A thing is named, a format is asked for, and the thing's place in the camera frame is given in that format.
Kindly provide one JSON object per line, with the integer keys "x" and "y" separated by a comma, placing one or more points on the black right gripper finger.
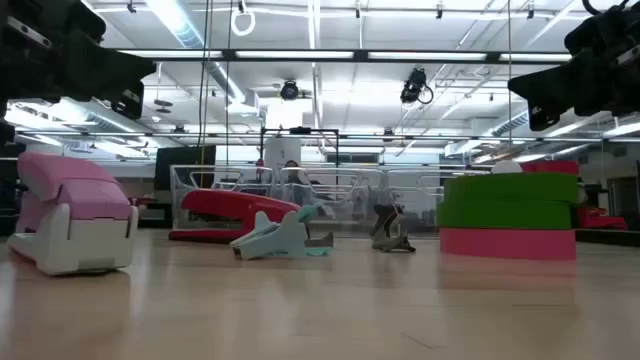
{"x": 565, "y": 70}
{"x": 560, "y": 96}

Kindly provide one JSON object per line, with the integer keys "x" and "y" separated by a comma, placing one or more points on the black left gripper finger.
{"x": 110, "y": 85}
{"x": 105, "y": 60}

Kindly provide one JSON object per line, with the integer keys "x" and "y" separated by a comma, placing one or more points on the green tape roll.
{"x": 510, "y": 187}
{"x": 505, "y": 215}

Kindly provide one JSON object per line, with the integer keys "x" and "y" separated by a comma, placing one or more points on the pink and white stapler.
{"x": 75, "y": 200}

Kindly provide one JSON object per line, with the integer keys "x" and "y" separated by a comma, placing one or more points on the red stapler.
{"x": 225, "y": 205}

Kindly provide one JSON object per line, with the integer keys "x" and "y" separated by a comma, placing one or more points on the black staple remover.
{"x": 387, "y": 242}

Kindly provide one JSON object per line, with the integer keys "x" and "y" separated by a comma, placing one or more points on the teal staple remover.
{"x": 280, "y": 240}

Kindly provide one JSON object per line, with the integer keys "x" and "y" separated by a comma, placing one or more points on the red storage crate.
{"x": 550, "y": 166}
{"x": 602, "y": 220}

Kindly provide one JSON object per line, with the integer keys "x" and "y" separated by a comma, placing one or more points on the black monitor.
{"x": 182, "y": 160}

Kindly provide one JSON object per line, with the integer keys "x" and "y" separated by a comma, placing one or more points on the white pillar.
{"x": 282, "y": 150}

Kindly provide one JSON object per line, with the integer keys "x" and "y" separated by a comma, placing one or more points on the person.
{"x": 292, "y": 167}

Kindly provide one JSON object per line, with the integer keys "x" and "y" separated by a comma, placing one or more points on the black overhead rig beam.
{"x": 360, "y": 55}

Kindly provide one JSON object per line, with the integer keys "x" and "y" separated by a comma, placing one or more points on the round black ceiling camera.
{"x": 289, "y": 90}

